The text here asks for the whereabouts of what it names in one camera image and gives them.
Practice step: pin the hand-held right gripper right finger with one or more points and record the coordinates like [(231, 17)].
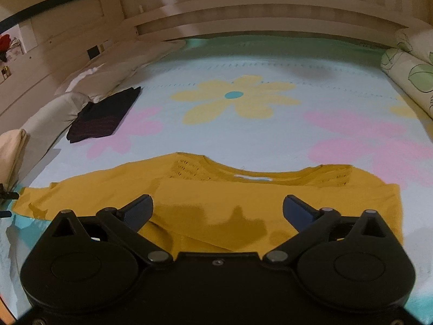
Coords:
[(297, 211)]

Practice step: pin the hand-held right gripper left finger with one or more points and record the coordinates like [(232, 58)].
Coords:
[(140, 210)]

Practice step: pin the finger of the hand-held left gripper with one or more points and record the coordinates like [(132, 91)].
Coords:
[(8, 193)]

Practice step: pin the yellow knit sweater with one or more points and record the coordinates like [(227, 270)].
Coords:
[(209, 193)]

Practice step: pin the beige pillow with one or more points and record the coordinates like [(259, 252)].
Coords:
[(12, 152)]

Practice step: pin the grey pillow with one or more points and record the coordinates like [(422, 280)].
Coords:
[(50, 118)]

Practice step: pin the floral bed sheet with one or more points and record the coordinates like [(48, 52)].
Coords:
[(243, 132)]

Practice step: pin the dark striped folded cloth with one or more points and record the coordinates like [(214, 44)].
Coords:
[(99, 116)]

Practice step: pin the white pillow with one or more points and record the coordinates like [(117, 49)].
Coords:
[(111, 66)]

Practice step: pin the red cloth clutter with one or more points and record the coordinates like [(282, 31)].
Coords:
[(5, 44)]

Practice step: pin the wooden side panel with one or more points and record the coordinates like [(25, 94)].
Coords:
[(61, 40)]

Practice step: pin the leaf print folded quilt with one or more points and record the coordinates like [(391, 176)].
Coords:
[(411, 69)]

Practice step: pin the black strip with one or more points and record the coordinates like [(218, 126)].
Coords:
[(50, 0)]

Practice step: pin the wooden bed headboard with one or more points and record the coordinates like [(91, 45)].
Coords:
[(270, 10)]

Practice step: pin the dark wall socket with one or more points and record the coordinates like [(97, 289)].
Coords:
[(94, 52)]

